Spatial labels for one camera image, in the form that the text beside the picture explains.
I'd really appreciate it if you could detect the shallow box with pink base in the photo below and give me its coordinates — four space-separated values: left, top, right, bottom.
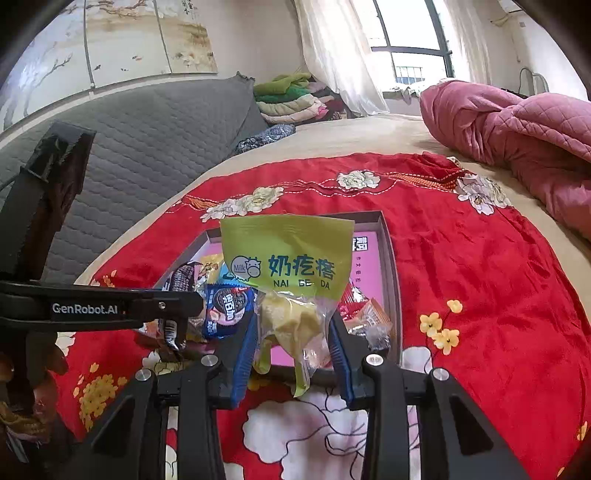
152 210 403 370

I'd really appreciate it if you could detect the beige bedsheet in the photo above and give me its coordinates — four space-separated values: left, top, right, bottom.
74 113 591 287

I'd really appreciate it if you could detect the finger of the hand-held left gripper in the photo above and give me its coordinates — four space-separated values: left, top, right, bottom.
127 287 205 329

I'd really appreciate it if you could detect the grey quilted headboard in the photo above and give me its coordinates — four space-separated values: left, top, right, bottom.
0 76 269 287

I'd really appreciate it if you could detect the puffed rice cracker packet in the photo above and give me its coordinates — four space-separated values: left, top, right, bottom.
139 318 213 344

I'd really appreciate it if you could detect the yellow snack packet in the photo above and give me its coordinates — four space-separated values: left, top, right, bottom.
196 254 227 289

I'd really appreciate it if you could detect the white wire rack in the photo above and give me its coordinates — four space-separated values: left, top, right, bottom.
519 67 550 96

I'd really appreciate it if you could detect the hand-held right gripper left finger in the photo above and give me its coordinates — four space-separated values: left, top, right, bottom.
60 311 259 480

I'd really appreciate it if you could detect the orange cracker packet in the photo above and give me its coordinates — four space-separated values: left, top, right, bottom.
358 298 393 333

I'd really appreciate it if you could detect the red floral cloth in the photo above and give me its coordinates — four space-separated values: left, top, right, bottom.
51 151 591 480

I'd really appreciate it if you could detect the blue patterned cloth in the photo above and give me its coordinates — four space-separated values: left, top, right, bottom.
235 124 296 155

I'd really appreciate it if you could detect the person's left hand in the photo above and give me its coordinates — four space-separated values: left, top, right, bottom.
0 342 69 393

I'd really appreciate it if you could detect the red snack packet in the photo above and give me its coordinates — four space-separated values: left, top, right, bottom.
339 284 370 319

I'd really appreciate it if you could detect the pile of folded clothes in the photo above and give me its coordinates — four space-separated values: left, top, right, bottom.
253 71 345 125

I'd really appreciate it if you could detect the blue cookie packet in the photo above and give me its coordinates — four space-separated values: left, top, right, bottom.
203 282 257 340

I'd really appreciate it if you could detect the white curtain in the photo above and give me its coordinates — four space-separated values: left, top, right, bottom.
295 0 391 118
438 0 491 86

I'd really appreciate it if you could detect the brown chocolate bar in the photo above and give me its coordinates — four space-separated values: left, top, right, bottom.
157 261 197 354

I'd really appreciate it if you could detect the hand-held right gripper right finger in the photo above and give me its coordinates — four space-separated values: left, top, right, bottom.
327 313 532 480

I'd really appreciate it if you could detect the green milk candy packet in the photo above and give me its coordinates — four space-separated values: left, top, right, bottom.
219 213 355 400

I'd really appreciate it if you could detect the pink quilt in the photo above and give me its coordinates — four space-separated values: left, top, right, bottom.
419 79 591 241

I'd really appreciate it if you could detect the blossom wall painting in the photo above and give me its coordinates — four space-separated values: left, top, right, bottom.
0 0 220 132

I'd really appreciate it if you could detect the clear brown pastry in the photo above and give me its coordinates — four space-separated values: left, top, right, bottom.
365 323 393 354

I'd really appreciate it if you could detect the window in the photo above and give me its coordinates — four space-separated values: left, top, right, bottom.
369 0 455 90

